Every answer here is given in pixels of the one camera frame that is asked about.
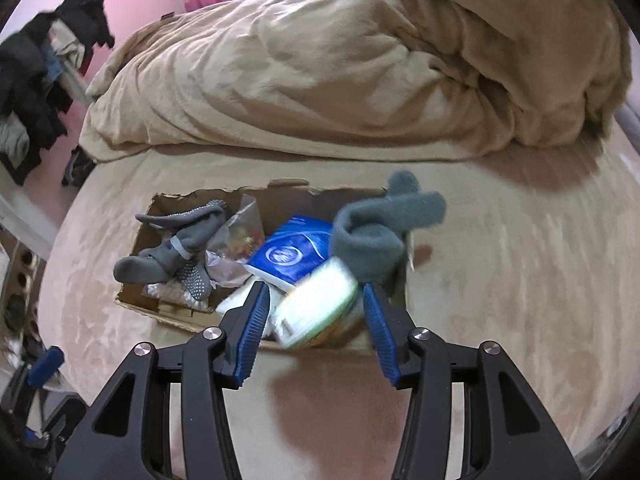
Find white socks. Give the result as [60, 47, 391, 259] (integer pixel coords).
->
[214, 274, 286, 338]

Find clear zip bag with trinkets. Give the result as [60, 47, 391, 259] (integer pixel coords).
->
[204, 194, 265, 288]

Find capybara tissue pack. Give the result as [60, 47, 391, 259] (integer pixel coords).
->
[270, 257, 360, 350]

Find bag of cotton swabs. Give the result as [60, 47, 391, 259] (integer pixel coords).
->
[142, 281, 210, 312]

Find blue Vinda tissue pack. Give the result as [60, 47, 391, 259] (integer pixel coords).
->
[245, 216, 332, 292]

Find fuzzy grey-blue socks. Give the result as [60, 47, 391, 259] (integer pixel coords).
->
[330, 170, 447, 285]

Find grey non-slip dotted socks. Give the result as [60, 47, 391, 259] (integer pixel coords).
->
[113, 200, 228, 301]

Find wooden bedside furniture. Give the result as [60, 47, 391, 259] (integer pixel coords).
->
[0, 228, 49, 340]

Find dark bag on floor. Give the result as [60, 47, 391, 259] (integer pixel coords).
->
[62, 146, 96, 188]

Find crumpled beige duvet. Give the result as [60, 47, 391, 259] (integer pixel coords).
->
[80, 0, 631, 162]

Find pile of dark clothes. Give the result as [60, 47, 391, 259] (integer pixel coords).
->
[1, 0, 115, 186]

